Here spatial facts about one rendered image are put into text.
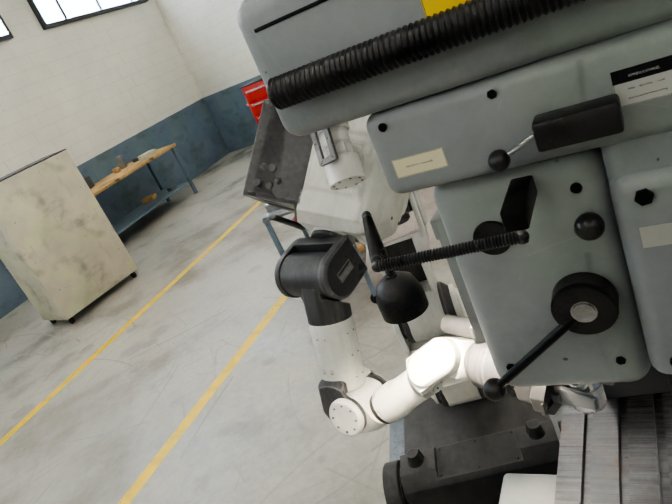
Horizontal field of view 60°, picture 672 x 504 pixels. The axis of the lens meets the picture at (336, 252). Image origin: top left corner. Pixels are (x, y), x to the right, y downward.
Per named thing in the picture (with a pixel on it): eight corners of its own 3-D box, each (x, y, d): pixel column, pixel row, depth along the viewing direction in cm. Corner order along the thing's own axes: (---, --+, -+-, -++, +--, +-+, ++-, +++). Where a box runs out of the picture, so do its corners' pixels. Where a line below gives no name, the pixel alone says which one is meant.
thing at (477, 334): (474, 344, 86) (429, 221, 79) (479, 328, 89) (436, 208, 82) (501, 342, 84) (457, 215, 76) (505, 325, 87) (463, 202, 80)
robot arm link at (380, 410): (421, 409, 104) (358, 451, 116) (444, 384, 112) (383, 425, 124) (384, 362, 106) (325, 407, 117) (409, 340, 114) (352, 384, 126)
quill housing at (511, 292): (498, 398, 79) (420, 188, 67) (517, 309, 95) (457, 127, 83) (657, 393, 69) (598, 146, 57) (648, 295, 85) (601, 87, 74)
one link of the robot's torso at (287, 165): (288, 243, 146) (223, 226, 112) (317, 111, 147) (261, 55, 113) (402, 268, 138) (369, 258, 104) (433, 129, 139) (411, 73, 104)
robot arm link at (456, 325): (478, 393, 94) (424, 378, 102) (515, 389, 100) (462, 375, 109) (485, 323, 94) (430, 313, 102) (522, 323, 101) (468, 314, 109)
